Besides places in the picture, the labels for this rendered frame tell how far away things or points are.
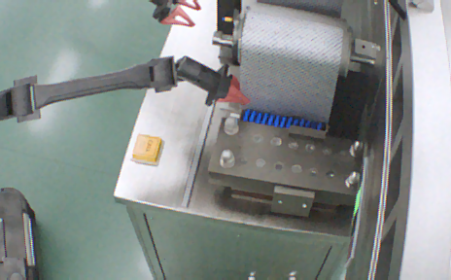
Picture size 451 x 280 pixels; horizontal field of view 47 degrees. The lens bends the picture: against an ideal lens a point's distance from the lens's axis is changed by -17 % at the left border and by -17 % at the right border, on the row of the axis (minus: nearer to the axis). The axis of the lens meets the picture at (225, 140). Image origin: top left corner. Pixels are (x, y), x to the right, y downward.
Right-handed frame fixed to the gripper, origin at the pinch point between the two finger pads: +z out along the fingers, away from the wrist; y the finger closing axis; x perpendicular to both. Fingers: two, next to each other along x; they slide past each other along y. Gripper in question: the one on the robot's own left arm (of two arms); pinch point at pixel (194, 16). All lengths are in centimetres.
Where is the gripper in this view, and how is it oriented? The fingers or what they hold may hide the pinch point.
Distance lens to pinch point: 142.6
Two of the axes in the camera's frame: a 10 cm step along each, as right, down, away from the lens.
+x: 6.3, -2.9, -7.2
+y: -2.0, 8.3, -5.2
